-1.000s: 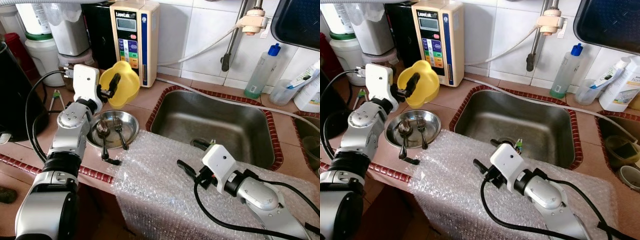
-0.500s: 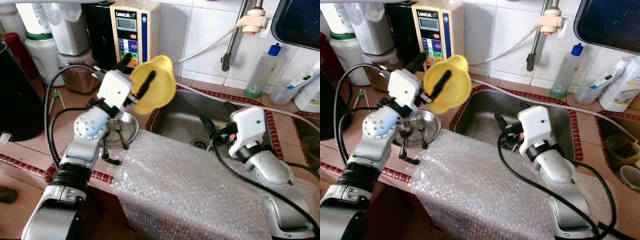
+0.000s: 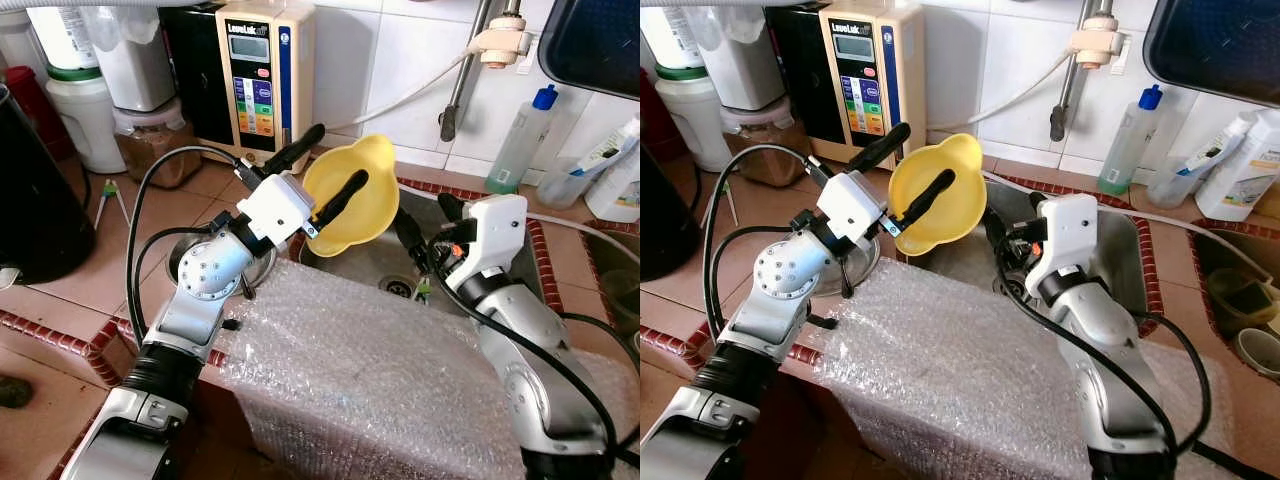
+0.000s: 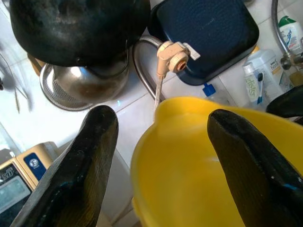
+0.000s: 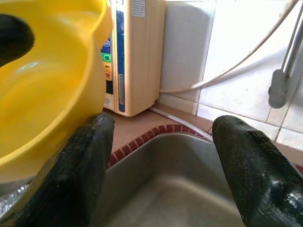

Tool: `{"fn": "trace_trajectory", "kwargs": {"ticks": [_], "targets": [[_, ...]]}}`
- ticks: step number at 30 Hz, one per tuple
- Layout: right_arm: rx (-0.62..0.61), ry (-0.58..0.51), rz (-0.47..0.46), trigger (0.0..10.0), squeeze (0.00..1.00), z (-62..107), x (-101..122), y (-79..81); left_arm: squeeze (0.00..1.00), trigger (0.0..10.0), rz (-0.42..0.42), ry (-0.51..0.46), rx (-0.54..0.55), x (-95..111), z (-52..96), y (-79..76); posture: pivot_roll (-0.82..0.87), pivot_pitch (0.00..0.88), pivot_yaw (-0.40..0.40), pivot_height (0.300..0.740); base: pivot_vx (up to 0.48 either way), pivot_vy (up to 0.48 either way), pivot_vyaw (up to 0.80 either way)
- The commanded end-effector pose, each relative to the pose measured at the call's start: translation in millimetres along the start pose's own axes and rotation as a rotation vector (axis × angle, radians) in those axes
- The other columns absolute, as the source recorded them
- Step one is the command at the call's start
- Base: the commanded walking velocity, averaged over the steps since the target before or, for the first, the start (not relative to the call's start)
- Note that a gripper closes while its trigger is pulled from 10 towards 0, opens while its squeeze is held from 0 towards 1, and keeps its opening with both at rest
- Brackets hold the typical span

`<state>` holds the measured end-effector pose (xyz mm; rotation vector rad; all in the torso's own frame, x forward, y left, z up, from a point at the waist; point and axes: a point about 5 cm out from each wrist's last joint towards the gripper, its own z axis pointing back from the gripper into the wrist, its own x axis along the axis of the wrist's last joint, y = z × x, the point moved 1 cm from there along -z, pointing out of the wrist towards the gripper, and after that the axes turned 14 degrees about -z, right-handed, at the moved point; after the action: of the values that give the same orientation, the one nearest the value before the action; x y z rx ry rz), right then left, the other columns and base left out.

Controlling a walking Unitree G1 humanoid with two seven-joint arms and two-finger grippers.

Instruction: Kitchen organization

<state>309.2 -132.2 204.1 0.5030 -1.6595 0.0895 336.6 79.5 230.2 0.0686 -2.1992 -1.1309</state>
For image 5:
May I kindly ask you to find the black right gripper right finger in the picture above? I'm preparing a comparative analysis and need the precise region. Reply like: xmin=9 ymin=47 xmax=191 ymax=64
xmin=212 ymin=115 xmax=303 ymax=227

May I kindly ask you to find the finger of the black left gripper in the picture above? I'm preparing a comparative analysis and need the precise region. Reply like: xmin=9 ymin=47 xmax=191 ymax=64
xmin=0 ymin=14 xmax=35 ymax=68

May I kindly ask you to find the clear bubble wrap sheet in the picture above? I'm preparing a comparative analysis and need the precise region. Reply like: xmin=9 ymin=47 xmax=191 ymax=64
xmin=0 ymin=178 xmax=33 ymax=217

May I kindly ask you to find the yellow plastic bowl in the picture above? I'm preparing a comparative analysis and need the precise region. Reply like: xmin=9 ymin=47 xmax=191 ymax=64
xmin=0 ymin=0 xmax=113 ymax=184

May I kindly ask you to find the beige water ionizer machine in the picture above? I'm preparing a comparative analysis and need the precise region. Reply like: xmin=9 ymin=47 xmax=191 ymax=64
xmin=103 ymin=0 xmax=166 ymax=118

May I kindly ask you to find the grey metal tap pipe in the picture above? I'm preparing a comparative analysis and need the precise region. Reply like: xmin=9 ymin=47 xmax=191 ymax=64
xmin=268 ymin=0 xmax=303 ymax=108

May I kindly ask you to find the stainless steel sink basin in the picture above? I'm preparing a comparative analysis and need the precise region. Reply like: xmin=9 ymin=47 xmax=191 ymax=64
xmin=93 ymin=132 xmax=247 ymax=227

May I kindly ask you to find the thick white hose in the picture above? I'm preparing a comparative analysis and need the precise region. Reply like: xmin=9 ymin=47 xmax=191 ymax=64
xmin=159 ymin=0 xmax=299 ymax=94

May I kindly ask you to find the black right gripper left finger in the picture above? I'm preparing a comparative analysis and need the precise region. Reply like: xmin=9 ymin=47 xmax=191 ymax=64
xmin=0 ymin=112 xmax=116 ymax=227

